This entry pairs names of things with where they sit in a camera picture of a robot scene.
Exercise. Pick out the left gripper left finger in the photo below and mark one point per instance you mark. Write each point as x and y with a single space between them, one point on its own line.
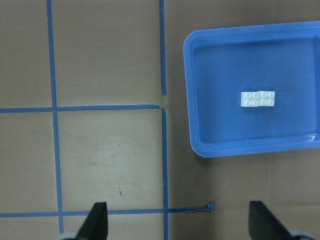
95 226

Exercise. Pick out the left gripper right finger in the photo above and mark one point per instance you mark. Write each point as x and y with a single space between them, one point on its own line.
263 225

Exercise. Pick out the brown paper table cover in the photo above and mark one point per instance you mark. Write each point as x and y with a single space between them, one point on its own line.
93 109

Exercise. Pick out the white block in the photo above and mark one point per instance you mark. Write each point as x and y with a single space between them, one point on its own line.
266 98
250 99

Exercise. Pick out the blue plastic tray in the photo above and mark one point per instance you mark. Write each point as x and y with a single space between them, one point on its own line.
221 63

